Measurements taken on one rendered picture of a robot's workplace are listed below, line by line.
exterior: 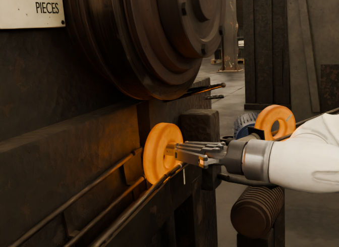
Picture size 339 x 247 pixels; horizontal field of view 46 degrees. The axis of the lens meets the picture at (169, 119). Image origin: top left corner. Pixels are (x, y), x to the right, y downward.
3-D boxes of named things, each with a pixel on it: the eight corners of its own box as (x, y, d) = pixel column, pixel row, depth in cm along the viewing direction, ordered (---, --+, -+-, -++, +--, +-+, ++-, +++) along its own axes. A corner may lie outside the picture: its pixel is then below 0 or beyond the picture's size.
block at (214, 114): (181, 188, 124) (176, 112, 119) (191, 179, 131) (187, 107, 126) (214, 193, 119) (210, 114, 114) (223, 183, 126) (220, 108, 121)
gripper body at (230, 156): (240, 181, 85) (200, 175, 89) (251, 168, 92) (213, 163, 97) (241, 147, 83) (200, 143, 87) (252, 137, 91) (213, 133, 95)
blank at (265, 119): (268, 159, 134) (275, 162, 131) (245, 128, 127) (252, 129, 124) (295, 127, 138) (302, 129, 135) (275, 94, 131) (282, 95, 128)
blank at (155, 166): (138, 136, 89) (151, 137, 88) (170, 113, 102) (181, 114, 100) (146, 196, 94) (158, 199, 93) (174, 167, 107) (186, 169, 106)
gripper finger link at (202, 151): (220, 164, 91) (218, 166, 89) (175, 158, 95) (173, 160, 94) (220, 147, 90) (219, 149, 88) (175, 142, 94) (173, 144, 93)
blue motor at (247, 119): (235, 166, 304) (233, 122, 297) (232, 145, 359) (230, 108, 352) (276, 165, 300) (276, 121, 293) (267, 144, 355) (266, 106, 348)
